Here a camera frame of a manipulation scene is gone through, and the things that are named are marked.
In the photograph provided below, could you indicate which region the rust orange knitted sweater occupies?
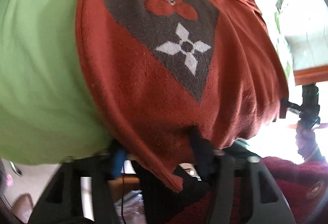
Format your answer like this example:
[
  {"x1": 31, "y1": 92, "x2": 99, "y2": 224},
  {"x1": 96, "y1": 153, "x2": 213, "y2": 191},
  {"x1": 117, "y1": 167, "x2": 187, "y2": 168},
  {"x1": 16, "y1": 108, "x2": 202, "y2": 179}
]
[{"x1": 75, "y1": 0, "x2": 288, "y2": 192}]

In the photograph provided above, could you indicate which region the person's right hand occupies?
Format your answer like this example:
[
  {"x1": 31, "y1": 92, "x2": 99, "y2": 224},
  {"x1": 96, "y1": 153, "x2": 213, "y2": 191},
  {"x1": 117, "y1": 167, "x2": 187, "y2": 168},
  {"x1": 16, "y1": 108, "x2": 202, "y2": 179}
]
[{"x1": 296, "y1": 125, "x2": 319, "y2": 162}]

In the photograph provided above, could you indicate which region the dark red sleeve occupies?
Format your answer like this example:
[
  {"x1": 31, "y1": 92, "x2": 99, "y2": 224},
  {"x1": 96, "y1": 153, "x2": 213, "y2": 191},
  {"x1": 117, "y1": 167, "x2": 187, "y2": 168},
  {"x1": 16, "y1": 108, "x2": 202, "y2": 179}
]
[{"x1": 262, "y1": 157, "x2": 327, "y2": 223}]

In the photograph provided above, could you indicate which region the light green bed sheet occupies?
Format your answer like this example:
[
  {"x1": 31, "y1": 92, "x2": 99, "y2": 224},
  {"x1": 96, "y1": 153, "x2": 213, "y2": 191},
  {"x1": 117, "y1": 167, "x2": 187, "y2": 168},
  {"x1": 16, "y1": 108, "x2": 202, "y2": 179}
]
[{"x1": 1, "y1": 0, "x2": 111, "y2": 165}]

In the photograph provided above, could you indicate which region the brown wooden bed frame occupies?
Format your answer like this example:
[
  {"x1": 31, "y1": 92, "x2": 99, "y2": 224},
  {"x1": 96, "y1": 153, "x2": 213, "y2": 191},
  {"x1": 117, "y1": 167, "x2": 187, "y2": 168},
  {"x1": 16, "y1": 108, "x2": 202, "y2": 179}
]
[{"x1": 294, "y1": 65, "x2": 328, "y2": 85}]

